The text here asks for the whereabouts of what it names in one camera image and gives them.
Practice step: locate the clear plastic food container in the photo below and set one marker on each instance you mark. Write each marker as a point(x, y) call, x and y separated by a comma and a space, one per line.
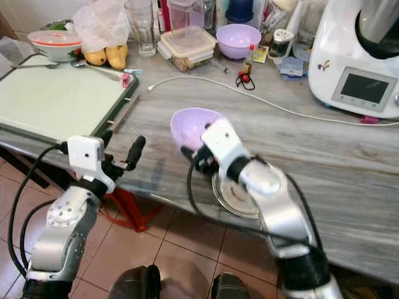
point(187, 47)

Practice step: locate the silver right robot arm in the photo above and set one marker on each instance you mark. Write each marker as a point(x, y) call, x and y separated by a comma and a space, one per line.
point(277, 205)

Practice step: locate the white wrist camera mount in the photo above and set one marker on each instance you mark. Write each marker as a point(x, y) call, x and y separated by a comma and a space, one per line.
point(84, 156)
point(224, 143)

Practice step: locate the clear plastic wrap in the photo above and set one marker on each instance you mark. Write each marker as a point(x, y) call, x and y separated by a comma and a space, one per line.
point(12, 53)

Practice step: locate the glass spice grinder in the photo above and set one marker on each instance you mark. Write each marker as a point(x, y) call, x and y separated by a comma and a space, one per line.
point(280, 43)

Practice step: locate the white kitchen machine with display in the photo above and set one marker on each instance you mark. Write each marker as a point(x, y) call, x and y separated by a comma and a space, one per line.
point(340, 56)

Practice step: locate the white tray with green rim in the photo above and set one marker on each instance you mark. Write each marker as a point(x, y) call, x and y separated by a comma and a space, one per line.
point(56, 99)

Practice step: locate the translucent plastic bag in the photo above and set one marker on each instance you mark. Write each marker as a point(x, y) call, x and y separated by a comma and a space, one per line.
point(100, 25)

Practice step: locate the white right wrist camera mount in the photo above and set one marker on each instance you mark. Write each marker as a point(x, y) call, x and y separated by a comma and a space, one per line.
point(224, 143)

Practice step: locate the clear plastic jug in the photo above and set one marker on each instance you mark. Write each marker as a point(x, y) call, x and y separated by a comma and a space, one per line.
point(187, 14)

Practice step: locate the black robot foot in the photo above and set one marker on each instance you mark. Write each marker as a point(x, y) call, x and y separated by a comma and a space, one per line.
point(232, 286)
point(134, 281)

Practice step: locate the small bottle with red cap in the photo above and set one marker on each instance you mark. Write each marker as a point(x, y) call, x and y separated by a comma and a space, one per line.
point(250, 61)

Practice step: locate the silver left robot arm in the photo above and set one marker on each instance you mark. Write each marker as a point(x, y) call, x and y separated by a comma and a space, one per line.
point(65, 224)

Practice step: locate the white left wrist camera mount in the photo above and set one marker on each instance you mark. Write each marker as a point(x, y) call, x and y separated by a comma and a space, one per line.
point(84, 156)

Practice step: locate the clear drinking glass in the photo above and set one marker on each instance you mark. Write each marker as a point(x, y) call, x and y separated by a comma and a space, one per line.
point(140, 28)

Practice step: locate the round steel plate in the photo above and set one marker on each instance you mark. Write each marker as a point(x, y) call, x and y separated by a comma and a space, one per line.
point(234, 196)

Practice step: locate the black left robot foot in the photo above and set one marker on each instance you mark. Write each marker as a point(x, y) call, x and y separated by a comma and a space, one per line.
point(134, 281)

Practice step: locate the metal spoon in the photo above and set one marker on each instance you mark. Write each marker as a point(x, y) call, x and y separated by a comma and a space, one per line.
point(100, 70)

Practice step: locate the red box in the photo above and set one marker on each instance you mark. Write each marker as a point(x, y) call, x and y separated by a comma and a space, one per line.
point(163, 15)

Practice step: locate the white bowl with red rim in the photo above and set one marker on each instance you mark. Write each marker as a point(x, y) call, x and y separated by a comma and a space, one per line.
point(55, 45)

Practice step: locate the yellow fruit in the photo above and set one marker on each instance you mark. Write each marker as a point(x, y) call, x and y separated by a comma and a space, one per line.
point(116, 57)
point(95, 58)

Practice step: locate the small yellow packet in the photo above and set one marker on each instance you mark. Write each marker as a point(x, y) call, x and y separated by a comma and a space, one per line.
point(259, 55)

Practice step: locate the purple plastic bowl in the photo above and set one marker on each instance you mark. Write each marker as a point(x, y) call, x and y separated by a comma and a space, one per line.
point(238, 40)
point(187, 128)

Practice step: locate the small pink clip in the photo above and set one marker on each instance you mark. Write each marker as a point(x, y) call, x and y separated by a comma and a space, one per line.
point(126, 80)

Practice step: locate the dark blue cup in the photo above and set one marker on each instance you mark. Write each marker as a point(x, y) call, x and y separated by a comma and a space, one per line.
point(239, 11)

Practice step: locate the small pink object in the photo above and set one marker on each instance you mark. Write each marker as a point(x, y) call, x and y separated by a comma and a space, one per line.
point(369, 119)

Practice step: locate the black right robot foot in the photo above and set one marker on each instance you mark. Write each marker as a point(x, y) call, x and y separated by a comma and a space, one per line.
point(232, 286)

